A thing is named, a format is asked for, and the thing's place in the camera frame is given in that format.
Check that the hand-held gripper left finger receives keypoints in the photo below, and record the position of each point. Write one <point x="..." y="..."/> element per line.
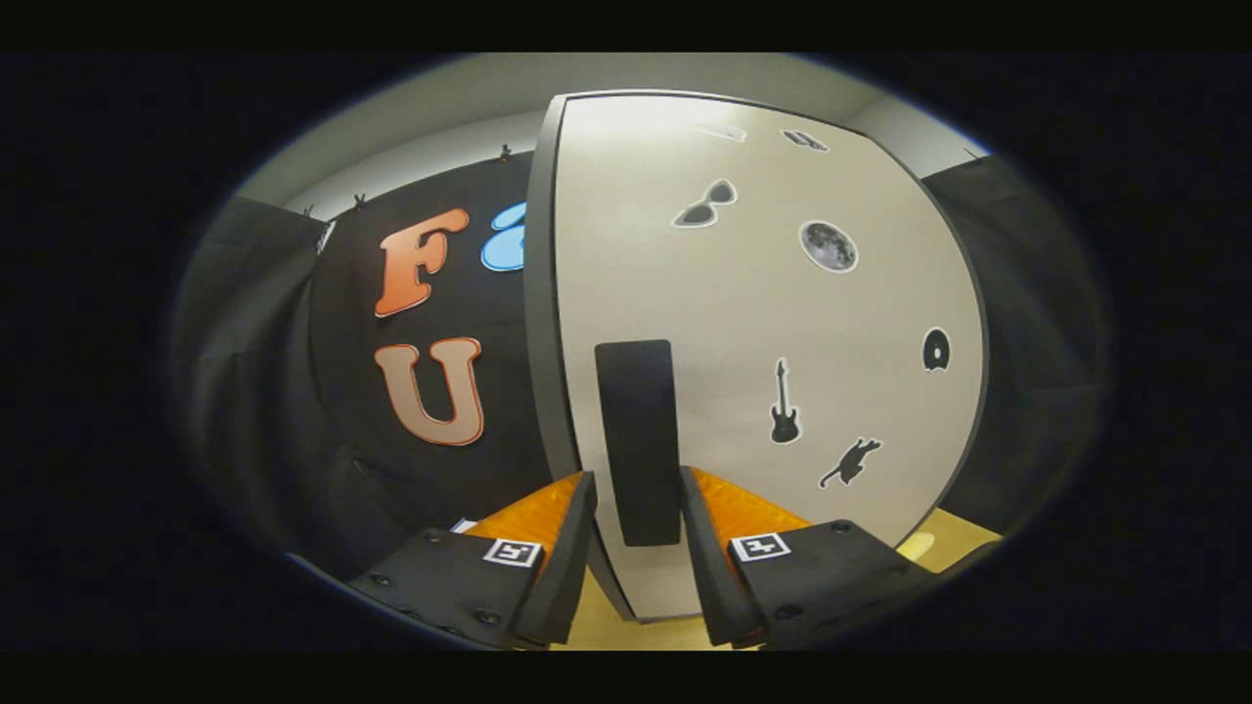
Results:
<point x="572" y="567"/>

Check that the grey cabinet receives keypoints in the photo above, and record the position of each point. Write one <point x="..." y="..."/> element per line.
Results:
<point x="540" y="293"/>

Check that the black backdrop cloth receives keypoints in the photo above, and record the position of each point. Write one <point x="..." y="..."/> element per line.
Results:
<point x="293" y="391"/>

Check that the white cabinet door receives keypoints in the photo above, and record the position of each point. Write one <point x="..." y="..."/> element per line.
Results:
<point x="734" y="313"/>

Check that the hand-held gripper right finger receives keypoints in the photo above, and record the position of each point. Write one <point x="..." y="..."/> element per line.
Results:
<point x="709" y="577"/>

